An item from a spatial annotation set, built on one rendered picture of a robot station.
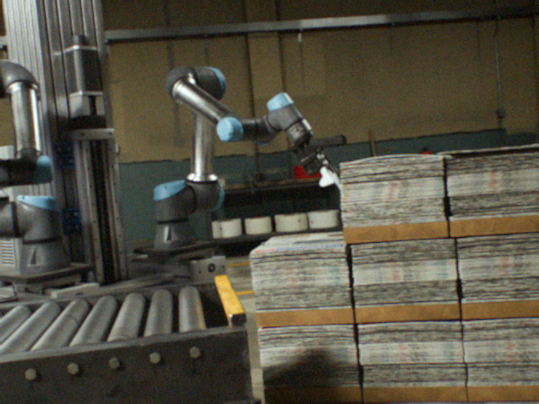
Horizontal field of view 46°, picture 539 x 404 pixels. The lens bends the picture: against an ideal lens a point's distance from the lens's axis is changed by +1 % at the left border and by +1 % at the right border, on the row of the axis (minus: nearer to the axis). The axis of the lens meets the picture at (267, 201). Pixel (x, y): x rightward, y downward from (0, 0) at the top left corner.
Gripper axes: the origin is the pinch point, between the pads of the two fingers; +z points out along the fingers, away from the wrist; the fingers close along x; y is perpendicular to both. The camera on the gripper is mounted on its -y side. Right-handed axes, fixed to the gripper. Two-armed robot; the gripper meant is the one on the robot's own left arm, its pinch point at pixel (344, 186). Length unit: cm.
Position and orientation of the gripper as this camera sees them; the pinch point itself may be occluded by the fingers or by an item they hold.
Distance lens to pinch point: 198.9
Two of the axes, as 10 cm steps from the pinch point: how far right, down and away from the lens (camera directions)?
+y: -8.0, 5.6, 2.0
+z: 5.6, 8.3, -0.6
